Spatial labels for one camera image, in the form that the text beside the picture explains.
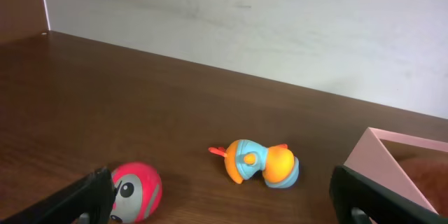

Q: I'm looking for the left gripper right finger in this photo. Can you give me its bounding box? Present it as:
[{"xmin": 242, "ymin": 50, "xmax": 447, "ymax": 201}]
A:
[{"xmin": 329, "ymin": 165, "xmax": 447, "ymax": 224}]

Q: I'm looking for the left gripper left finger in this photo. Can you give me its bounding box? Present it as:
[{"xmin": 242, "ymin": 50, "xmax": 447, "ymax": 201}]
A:
[{"xmin": 1, "ymin": 167, "xmax": 116, "ymax": 224}]

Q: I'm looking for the brown plush bear toy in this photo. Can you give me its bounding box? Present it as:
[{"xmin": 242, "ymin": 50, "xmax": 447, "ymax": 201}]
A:
[{"xmin": 399, "ymin": 157, "xmax": 447, "ymax": 217}]

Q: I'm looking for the white open cardboard box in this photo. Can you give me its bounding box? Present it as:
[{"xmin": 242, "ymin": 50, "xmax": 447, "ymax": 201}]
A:
[{"xmin": 344, "ymin": 128, "xmax": 447, "ymax": 214}]

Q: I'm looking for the red ball with eye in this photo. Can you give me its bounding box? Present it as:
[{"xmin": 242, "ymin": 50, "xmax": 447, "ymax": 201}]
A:
[{"xmin": 110, "ymin": 162, "xmax": 162, "ymax": 223}]

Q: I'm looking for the orange and blue duck toy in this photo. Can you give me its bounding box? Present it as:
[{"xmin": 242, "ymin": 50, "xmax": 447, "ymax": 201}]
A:
[{"xmin": 209, "ymin": 139, "xmax": 300, "ymax": 189}]

